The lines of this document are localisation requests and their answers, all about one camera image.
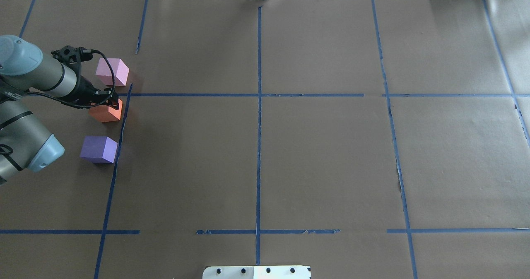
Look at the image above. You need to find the orange foam cube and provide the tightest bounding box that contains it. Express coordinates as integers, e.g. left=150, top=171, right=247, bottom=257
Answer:
left=88, top=99, right=123, bottom=123

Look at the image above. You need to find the pink foam cube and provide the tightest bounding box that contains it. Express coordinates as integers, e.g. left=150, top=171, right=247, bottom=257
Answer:
left=95, top=58, right=130, bottom=87

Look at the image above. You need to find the purple foam cube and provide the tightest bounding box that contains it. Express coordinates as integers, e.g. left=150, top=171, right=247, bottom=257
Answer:
left=79, top=136, right=118, bottom=164

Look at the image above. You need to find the brown paper table cover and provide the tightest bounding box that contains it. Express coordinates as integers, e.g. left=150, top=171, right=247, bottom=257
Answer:
left=1, top=0, right=529, bottom=279

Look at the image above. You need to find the white camera mast pedestal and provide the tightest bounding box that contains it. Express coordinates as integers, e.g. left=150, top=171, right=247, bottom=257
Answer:
left=202, top=265, right=312, bottom=279

